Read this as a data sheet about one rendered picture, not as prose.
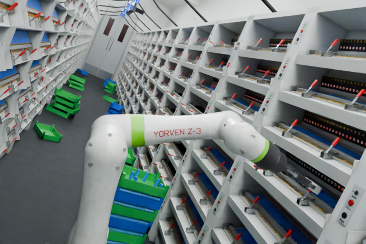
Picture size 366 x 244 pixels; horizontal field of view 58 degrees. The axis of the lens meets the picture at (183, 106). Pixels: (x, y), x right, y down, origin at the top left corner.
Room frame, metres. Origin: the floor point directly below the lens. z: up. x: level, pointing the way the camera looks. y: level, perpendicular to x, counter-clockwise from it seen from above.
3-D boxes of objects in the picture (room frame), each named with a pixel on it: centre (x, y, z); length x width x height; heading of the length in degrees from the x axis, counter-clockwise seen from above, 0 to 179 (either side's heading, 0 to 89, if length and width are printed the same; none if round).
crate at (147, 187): (1.90, 0.05, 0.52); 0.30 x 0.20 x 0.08; 115
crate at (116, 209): (1.90, 0.05, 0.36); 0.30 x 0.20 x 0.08; 115
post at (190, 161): (2.35, -0.26, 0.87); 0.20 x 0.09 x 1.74; 107
